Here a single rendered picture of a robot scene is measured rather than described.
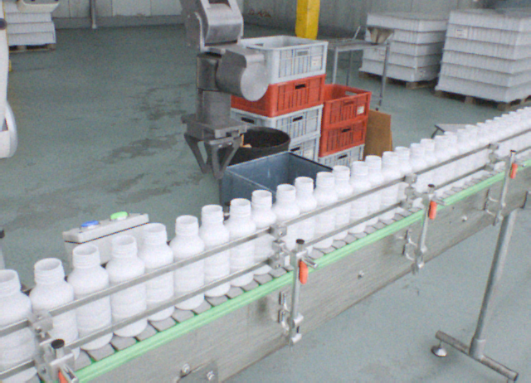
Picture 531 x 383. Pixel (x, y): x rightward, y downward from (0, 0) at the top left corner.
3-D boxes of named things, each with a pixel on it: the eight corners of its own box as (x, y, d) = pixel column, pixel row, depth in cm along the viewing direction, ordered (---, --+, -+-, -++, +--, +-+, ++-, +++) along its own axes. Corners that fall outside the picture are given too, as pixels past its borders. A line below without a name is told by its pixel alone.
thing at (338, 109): (323, 130, 402) (326, 101, 394) (284, 118, 428) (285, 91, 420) (369, 118, 444) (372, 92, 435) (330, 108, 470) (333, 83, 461)
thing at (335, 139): (321, 157, 411) (323, 130, 402) (281, 144, 437) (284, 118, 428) (366, 143, 452) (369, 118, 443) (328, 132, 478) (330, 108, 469)
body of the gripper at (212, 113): (210, 120, 94) (210, 79, 92) (247, 134, 87) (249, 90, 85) (179, 126, 90) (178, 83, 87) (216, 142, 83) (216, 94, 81)
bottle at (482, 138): (462, 177, 163) (472, 125, 157) (461, 171, 168) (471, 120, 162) (483, 180, 161) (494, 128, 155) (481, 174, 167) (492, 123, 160)
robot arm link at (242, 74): (230, 9, 86) (185, 11, 80) (280, 16, 78) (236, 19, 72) (229, 83, 90) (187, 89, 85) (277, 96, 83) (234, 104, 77)
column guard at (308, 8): (304, 52, 1081) (309, -5, 1040) (291, 49, 1108) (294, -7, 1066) (318, 50, 1107) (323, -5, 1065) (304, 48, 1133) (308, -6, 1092)
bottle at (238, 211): (216, 278, 104) (216, 201, 97) (237, 268, 108) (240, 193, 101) (237, 292, 100) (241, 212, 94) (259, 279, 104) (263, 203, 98)
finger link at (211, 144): (216, 166, 96) (216, 116, 93) (241, 178, 91) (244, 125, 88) (185, 174, 92) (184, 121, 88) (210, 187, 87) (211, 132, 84)
